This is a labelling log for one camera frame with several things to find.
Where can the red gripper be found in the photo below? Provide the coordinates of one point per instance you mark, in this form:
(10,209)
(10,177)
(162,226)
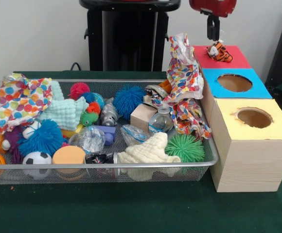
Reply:
(214,6)

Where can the orange plush toy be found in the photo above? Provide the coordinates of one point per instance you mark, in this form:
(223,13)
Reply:
(220,52)

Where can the colourful dotted cloth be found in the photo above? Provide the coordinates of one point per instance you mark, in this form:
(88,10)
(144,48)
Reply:
(189,116)
(184,72)
(17,102)

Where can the multicoloured spiky caterpillar toy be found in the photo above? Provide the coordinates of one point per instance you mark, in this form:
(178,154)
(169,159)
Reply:
(88,117)

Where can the mint green knitted cloth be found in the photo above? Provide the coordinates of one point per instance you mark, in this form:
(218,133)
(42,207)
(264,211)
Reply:
(63,111)

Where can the wooden box with three holes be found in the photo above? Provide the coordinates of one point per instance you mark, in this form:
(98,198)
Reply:
(252,165)

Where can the shallow metal mesh bin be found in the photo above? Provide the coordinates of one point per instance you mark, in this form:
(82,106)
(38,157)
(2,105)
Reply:
(34,166)

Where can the blue spiky ball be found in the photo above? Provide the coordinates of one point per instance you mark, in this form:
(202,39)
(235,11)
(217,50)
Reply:
(42,138)
(128,98)

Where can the green spiky ball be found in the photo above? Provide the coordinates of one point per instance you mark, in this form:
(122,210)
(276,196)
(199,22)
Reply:
(184,148)

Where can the cream knitted cloth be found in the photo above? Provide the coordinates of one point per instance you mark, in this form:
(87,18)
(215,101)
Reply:
(150,150)

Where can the orange foam cylinder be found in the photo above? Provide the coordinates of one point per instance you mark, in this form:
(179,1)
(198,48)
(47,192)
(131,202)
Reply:
(68,155)

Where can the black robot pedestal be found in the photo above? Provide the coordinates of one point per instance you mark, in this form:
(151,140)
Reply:
(94,36)

